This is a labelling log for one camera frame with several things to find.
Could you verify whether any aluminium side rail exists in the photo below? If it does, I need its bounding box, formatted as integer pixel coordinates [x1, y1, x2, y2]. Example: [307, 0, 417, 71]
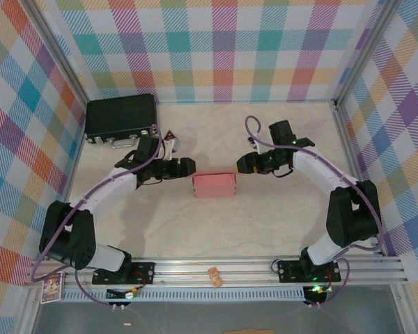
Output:
[45, 100, 90, 260]
[332, 100, 387, 257]

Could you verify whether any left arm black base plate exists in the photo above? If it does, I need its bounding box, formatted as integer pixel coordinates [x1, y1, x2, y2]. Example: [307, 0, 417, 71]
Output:
[91, 260, 157, 286]

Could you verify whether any aluminium frame post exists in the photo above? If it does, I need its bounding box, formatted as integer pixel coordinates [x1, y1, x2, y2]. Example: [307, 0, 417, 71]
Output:
[332, 0, 405, 105]
[20, 0, 91, 105]

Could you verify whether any black wiring connector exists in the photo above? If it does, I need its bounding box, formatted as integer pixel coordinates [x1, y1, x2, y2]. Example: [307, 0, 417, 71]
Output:
[106, 287, 142, 301]
[303, 284, 334, 304]

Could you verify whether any aluminium mounting rail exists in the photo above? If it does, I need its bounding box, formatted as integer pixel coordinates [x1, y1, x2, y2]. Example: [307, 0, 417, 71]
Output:
[23, 257, 408, 289]

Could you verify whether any orange printed wooden block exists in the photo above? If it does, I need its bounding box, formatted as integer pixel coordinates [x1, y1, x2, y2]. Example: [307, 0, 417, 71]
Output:
[208, 267, 223, 289]

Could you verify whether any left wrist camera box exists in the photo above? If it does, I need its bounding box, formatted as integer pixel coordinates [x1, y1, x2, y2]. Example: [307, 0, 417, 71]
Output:
[163, 134, 182, 154]

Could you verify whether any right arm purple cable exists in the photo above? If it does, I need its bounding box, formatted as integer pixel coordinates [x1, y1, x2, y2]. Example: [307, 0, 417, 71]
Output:
[245, 116, 384, 307]

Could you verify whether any slotted grey cable duct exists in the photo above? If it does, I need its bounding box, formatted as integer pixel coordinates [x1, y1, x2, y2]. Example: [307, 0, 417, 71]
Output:
[61, 287, 307, 302]

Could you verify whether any brown cardboard piece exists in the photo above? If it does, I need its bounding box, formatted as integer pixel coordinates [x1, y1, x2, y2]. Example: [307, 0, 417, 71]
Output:
[224, 328, 275, 334]

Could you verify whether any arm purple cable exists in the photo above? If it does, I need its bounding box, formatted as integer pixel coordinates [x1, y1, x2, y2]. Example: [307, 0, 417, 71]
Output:
[245, 116, 384, 307]
[29, 124, 161, 309]

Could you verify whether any colourful printed card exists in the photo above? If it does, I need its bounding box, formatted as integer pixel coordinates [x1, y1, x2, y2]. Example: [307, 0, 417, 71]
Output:
[40, 272, 64, 305]

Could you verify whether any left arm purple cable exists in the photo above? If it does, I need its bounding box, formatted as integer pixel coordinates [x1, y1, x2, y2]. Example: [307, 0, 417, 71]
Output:
[29, 124, 161, 309]

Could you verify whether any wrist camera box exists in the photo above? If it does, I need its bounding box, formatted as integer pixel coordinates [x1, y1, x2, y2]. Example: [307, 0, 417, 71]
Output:
[247, 136, 265, 154]
[163, 134, 182, 154]

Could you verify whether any pink paper box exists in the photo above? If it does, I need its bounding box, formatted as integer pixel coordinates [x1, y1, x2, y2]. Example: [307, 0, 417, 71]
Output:
[191, 169, 238, 200]

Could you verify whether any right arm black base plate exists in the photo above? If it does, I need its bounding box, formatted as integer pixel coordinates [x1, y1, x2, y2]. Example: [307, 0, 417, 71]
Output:
[277, 259, 342, 283]

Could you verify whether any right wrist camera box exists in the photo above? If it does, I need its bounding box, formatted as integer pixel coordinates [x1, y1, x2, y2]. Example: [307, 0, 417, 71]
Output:
[247, 136, 265, 154]

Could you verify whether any black carrying case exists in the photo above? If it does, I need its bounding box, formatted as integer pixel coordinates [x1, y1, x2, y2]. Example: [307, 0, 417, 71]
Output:
[84, 93, 160, 150]

